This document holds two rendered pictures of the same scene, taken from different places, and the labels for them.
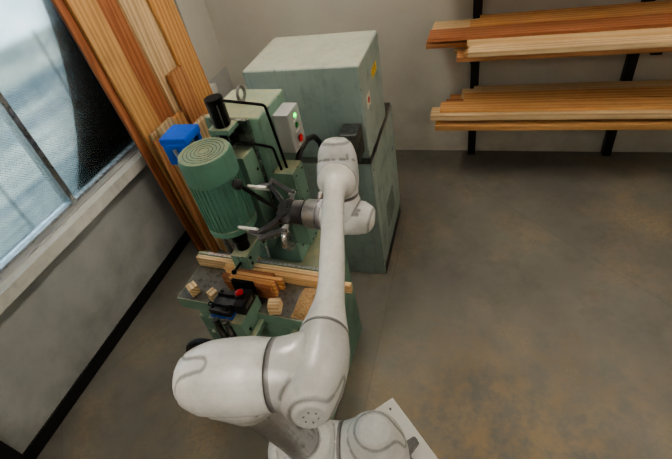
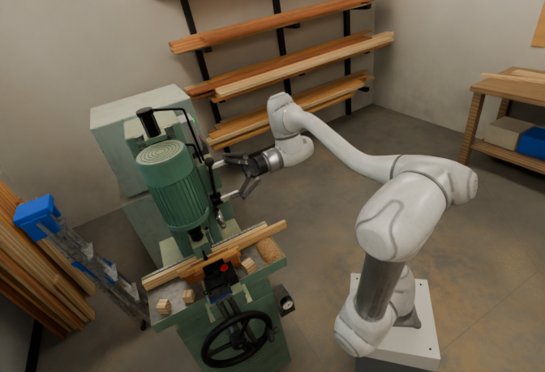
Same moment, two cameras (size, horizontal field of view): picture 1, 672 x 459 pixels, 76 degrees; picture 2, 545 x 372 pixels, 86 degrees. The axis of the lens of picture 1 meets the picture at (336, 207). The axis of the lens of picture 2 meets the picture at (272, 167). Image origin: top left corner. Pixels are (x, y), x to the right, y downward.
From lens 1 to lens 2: 0.87 m
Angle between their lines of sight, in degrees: 37
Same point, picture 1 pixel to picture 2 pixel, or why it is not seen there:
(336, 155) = (288, 100)
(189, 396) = (409, 230)
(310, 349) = (430, 160)
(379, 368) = not seen: hidden behind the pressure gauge
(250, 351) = (411, 177)
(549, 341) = (349, 224)
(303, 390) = (464, 169)
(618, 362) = not seen: hidden behind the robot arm
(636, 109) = (305, 104)
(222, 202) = (192, 189)
